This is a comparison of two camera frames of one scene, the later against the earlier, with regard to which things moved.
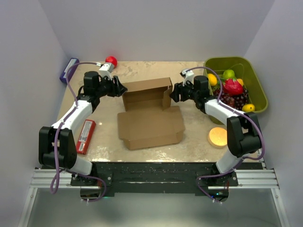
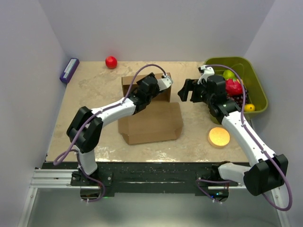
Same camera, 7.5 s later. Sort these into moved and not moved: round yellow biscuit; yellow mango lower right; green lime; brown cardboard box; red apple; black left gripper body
Moved: black left gripper body; brown cardboard box
Not moved: red apple; round yellow biscuit; yellow mango lower right; green lime
